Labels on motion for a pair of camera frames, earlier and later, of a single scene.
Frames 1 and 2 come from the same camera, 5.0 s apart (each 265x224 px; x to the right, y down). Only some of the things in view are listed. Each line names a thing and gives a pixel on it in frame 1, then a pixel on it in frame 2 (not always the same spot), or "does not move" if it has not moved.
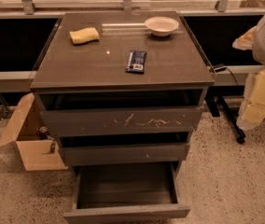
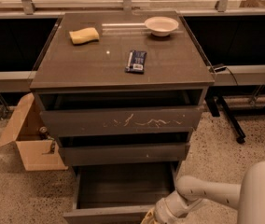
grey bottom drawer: [130, 192] does not move
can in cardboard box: [43, 133] does not move
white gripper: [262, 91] -> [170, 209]
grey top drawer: [122, 113] does not move
